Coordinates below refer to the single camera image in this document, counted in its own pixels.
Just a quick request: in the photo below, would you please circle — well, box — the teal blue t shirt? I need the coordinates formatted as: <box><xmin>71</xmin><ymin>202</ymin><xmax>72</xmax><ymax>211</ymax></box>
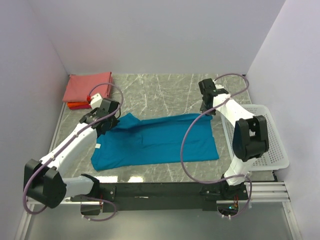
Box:
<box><xmin>91</xmin><ymin>113</ymin><xmax>219</xmax><ymax>171</ymax></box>

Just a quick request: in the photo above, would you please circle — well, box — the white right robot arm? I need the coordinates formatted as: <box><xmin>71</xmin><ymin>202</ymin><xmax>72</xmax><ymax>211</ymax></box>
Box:
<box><xmin>198</xmin><ymin>78</ymin><xmax>269</xmax><ymax>200</ymax></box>

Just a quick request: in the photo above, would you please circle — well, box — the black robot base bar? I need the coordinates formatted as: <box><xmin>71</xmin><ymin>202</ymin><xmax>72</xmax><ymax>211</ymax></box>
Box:
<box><xmin>69</xmin><ymin>181</ymin><xmax>250</xmax><ymax>213</ymax></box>

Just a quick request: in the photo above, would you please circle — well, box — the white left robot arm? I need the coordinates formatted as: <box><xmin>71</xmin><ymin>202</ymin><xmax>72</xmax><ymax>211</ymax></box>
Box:
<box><xmin>23</xmin><ymin>98</ymin><xmax>121</xmax><ymax>209</ymax></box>

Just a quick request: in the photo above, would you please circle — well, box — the folded salmon pink t shirt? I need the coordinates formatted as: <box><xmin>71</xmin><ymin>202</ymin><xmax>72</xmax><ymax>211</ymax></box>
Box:
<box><xmin>62</xmin><ymin>72</ymin><xmax>113</xmax><ymax>103</ymax></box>

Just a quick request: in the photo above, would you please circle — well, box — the folded orange t shirt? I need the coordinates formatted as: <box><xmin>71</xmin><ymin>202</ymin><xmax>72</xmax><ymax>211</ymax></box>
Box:
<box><xmin>66</xmin><ymin>101</ymin><xmax>88</xmax><ymax>110</ymax></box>

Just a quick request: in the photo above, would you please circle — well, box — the white perforated plastic basket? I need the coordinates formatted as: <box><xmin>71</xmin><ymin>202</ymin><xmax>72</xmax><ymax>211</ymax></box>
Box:
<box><xmin>222</xmin><ymin>104</ymin><xmax>289</xmax><ymax>171</ymax></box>

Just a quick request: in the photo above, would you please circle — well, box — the aluminium extrusion rail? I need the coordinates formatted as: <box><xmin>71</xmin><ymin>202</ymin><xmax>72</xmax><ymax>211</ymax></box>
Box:
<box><xmin>217</xmin><ymin>181</ymin><xmax>291</xmax><ymax>203</ymax></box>

